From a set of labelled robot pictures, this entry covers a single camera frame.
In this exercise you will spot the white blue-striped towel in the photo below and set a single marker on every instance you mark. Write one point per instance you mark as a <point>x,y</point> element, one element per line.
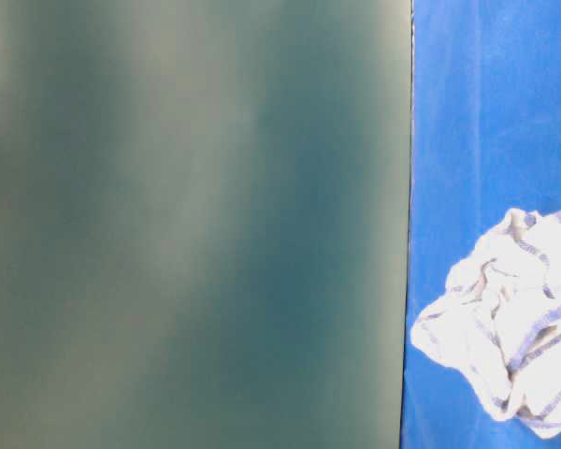
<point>499,321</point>

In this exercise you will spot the blue cloth backdrop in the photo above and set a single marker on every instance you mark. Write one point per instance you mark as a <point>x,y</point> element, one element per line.
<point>486,138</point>

